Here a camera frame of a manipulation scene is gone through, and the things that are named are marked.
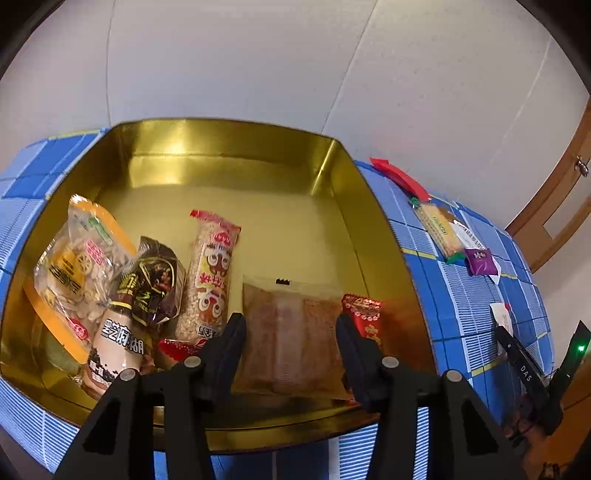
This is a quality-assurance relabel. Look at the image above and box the white red wafer packet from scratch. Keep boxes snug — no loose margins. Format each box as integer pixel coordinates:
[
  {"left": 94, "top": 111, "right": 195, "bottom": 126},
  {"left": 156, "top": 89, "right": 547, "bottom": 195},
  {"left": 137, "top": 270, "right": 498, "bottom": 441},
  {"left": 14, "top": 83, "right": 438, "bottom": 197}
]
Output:
[{"left": 490, "top": 302, "right": 514, "bottom": 358}]

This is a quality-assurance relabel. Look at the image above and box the sesame paste drink bottle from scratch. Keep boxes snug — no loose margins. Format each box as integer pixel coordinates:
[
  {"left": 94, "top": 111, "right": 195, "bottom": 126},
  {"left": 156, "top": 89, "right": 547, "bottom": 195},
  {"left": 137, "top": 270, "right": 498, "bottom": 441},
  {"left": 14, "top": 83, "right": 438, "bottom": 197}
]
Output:
[{"left": 82, "top": 303, "right": 152, "bottom": 399}]

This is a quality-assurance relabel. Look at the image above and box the purple candy packet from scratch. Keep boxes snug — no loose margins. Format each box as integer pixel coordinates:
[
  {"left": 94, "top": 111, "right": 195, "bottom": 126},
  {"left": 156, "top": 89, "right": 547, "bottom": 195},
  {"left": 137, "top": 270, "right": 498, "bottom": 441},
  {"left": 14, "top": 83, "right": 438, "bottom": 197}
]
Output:
[{"left": 465, "top": 248, "right": 498, "bottom": 276}]

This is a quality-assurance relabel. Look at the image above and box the red rice cracker roll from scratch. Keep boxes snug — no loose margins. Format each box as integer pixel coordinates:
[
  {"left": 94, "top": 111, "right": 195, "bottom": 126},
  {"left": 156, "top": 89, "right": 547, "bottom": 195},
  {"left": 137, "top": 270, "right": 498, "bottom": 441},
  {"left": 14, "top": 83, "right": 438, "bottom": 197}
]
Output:
[{"left": 174, "top": 210, "right": 242, "bottom": 346}]

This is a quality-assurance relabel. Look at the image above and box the small red gold packet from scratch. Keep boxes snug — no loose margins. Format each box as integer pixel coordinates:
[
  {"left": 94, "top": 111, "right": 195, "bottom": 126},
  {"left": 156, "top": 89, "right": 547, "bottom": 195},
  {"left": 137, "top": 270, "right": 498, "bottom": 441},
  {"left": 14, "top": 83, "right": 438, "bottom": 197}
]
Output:
[{"left": 342, "top": 294, "right": 384, "bottom": 349}]

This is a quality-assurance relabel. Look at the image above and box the dark gold snack packet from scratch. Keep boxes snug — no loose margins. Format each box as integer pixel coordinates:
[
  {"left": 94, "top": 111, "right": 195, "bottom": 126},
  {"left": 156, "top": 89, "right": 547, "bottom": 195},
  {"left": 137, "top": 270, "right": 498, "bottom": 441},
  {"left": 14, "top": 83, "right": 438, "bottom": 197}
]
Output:
[{"left": 109, "top": 236, "right": 186, "bottom": 328}]

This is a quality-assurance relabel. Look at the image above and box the orange nut snack bag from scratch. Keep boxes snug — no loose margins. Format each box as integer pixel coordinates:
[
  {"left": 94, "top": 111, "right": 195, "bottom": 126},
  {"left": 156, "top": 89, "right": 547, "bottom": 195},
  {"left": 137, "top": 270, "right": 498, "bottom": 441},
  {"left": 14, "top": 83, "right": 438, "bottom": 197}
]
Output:
[{"left": 24, "top": 194, "right": 136, "bottom": 364}]

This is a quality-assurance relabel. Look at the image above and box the white navy snack packet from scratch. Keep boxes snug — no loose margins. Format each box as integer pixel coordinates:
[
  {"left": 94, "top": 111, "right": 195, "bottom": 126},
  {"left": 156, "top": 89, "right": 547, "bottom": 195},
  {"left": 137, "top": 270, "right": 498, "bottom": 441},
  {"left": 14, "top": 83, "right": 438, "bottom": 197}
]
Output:
[{"left": 451, "top": 220, "right": 502, "bottom": 285}]

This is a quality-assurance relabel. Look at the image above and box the brown cake packet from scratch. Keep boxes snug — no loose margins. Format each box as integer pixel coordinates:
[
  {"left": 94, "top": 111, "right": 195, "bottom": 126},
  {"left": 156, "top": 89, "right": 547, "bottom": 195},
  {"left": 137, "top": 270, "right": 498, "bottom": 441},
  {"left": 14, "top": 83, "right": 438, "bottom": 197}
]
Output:
[{"left": 232, "top": 277, "right": 352, "bottom": 401}]

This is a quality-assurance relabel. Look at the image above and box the green cracker packet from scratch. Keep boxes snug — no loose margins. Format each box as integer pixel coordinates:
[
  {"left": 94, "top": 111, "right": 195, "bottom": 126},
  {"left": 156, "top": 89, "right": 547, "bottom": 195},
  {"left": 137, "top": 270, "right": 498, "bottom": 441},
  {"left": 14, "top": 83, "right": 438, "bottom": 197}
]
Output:
[{"left": 410, "top": 197, "right": 466, "bottom": 263}]

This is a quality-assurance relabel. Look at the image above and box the red snack packet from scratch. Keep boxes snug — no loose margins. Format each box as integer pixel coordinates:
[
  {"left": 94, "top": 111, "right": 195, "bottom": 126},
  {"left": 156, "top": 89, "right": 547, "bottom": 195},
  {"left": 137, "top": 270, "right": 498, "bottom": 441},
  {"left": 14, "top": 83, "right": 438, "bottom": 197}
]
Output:
[{"left": 370, "top": 157, "right": 431, "bottom": 203}]

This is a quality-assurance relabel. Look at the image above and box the blue plaid tablecloth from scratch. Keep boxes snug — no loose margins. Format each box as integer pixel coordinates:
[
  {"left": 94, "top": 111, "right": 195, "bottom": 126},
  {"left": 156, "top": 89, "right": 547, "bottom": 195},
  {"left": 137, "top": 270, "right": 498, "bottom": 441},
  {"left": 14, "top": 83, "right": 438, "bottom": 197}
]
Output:
[{"left": 1, "top": 121, "right": 555, "bottom": 471}]

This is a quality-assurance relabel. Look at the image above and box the wooden door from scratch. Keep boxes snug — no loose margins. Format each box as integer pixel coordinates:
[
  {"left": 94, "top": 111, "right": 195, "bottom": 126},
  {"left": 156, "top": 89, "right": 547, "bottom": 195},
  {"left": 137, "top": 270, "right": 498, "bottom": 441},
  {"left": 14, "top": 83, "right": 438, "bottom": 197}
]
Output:
[{"left": 507, "top": 107, "right": 590, "bottom": 272}]

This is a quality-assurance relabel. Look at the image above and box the gold tin box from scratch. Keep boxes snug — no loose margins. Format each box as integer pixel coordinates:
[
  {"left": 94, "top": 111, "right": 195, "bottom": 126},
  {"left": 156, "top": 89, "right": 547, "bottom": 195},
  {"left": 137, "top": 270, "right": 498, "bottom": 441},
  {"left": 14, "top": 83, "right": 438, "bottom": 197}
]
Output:
[{"left": 1, "top": 119, "right": 435, "bottom": 468}]

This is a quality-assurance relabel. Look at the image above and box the metal door handle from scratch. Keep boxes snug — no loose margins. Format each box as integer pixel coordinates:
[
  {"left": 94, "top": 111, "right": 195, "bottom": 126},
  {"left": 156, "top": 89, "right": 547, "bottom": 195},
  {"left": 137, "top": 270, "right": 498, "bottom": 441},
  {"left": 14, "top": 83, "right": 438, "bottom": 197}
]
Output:
[{"left": 574, "top": 155, "right": 590, "bottom": 178}]

